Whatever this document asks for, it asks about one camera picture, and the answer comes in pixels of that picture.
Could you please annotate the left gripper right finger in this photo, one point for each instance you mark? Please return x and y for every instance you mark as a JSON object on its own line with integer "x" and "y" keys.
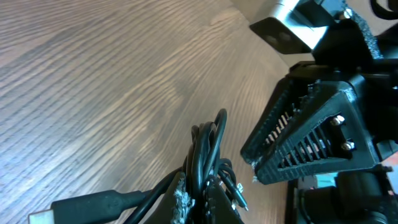
{"x": 218, "y": 208}

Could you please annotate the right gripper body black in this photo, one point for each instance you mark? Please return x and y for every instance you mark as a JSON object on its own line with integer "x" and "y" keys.
{"x": 348, "y": 49}

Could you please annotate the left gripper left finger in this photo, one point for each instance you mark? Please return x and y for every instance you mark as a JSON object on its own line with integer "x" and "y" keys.
{"x": 176, "y": 204}

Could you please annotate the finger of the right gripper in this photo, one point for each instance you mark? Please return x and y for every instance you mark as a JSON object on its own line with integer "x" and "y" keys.
{"x": 339, "y": 139}
{"x": 281, "y": 134}

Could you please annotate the black USB cable thin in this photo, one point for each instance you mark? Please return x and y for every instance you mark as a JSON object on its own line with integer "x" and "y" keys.
{"x": 227, "y": 176}

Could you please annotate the black USB cable thick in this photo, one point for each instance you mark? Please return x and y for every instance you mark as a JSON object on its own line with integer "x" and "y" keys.
{"x": 200, "y": 163}

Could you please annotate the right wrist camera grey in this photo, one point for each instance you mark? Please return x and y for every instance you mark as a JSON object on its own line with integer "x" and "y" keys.
{"x": 287, "y": 30}

